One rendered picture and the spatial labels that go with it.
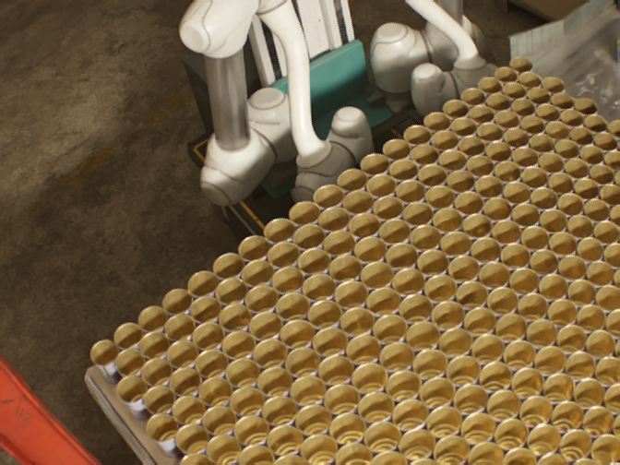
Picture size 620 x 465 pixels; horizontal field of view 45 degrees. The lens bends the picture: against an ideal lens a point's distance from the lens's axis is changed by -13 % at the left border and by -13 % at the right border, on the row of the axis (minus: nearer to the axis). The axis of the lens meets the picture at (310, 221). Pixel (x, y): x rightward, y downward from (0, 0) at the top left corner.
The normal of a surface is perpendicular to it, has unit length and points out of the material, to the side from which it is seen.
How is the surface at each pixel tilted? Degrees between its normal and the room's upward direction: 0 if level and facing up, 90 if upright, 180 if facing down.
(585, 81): 0
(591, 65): 0
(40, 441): 90
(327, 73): 90
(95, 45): 0
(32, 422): 90
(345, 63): 90
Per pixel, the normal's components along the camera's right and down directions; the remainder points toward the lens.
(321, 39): 0.55, 0.57
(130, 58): -0.17, -0.64
